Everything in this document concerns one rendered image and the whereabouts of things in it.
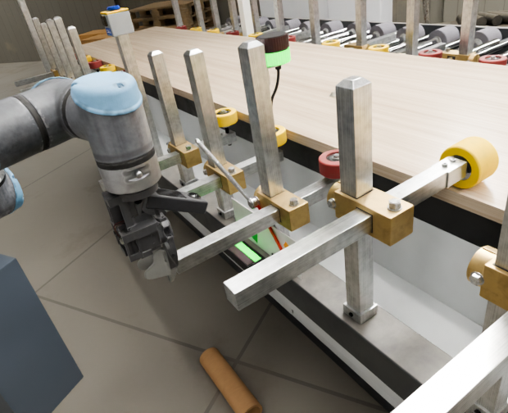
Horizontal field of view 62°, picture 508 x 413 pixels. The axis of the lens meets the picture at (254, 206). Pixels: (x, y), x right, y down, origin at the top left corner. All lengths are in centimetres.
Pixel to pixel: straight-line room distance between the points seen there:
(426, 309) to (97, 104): 75
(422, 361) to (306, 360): 92
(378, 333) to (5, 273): 115
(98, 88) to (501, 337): 55
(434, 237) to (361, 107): 39
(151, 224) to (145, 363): 117
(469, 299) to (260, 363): 94
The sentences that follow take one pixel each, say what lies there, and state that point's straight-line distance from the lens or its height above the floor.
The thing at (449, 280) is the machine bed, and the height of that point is 69.
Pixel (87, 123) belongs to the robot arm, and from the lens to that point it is 64.
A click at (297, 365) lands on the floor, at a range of 166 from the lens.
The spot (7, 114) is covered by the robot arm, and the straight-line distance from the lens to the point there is 69.
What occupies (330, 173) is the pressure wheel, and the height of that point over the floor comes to 89.
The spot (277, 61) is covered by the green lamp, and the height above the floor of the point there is 114.
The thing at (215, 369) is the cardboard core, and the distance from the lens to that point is 161.
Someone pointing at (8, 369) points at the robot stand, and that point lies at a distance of 167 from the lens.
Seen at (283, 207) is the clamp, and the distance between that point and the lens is 84.
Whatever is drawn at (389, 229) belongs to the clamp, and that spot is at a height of 95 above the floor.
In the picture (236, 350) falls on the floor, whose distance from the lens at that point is 174.
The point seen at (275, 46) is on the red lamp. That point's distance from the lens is 80.
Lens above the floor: 132
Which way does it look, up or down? 31 degrees down
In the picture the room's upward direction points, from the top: 10 degrees counter-clockwise
